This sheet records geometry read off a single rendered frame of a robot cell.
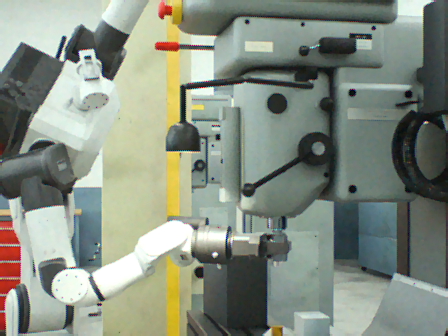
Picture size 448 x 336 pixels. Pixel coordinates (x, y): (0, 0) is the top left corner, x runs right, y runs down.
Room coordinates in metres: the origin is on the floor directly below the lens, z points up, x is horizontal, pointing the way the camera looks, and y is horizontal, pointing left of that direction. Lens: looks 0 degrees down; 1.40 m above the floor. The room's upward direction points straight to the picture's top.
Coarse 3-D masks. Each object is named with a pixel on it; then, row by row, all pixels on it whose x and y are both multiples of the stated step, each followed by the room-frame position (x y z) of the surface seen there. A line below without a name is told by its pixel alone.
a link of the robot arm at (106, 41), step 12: (108, 24) 1.79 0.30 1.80; (84, 36) 1.80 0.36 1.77; (96, 36) 1.80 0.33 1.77; (108, 36) 1.79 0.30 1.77; (120, 36) 1.80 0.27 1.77; (84, 48) 1.80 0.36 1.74; (96, 48) 1.81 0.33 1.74; (108, 48) 1.81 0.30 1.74; (120, 48) 1.83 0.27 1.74; (108, 60) 1.82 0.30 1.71
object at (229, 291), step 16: (208, 272) 1.98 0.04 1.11; (224, 272) 1.84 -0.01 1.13; (240, 272) 1.84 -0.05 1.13; (256, 272) 1.85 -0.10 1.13; (208, 288) 1.98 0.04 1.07; (224, 288) 1.84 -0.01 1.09; (240, 288) 1.84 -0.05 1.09; (256, 288) 1.85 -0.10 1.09; (208, 304) 1.98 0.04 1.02; (224, 304) 1.84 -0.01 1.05; (240, 304) 1.84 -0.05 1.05; (256, 304) 1.85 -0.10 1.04; (224, 320) 1.84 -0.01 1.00; (240, 320) 1.84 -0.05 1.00; (256, 320) 1.85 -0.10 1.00
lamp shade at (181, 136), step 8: (176, 128) 1.36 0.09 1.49; (184, 128) 1.35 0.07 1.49; (192, 128) 1.36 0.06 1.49; (168, 136) 1.36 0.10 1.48; (176, 136) 1.35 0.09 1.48; (184, 136) 1.35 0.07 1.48; (192, 136) 1.35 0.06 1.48; (168, 144) 1.36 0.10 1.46; (176, 144) 1.35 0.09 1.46; (184, 144) 1.35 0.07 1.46; (192, 144) 1.35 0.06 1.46
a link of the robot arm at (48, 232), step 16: (48, 208) 1.52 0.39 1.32; (64, 208) 1.57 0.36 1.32; (32, 224) 1.52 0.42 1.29; (48, 224) 1.51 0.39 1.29; (64, 224) 1.54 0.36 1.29; (32, 240) 1.52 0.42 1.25; (48, 240) 1.51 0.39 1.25; (64, 240) 1.53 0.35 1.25; (48, 256) 1.51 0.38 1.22; (64, 256) 1.52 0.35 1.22; (48, 272) 1.49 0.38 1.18; (64, 272) 1.48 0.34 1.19; (80, 272) 1.50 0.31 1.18; (48, 288) 1.49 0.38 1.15; (64, 288) 1.48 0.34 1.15; (80, 288) 1.48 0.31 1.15
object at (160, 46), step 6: (156, 42) 1.56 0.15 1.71; (162, 42) 1.57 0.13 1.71; (168, 42) 1.57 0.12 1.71; (174, 42) 1.57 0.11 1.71; (156, 48) 1.56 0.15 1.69; (162, 48) 1.57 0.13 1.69; (168, 48) 1.57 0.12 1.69; (174, 48) 1.57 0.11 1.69; (180, 48) 1.58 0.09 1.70; (186, 48) 1.58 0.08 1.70; (192, 48) 1.58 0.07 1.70; (198, 48) 1.59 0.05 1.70; (204, 48) 1.59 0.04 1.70; (210, 48) 1.59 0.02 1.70
